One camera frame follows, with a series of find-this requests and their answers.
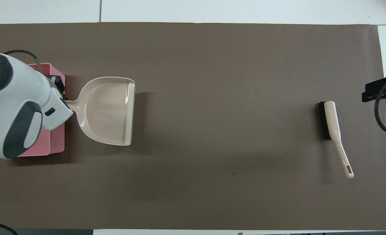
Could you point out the beige plastic dustpan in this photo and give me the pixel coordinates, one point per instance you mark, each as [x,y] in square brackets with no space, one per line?
[108,111]

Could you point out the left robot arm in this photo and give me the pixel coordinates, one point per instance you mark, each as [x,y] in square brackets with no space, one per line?
[20,98]

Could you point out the pink plastic bin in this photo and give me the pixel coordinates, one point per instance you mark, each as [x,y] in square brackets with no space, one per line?
[56,137]

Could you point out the beige hand brush black bristles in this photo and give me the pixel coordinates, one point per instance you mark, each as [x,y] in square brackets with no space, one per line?
[332,120]

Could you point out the black stand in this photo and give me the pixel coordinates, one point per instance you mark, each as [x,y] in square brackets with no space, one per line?
[377,89]

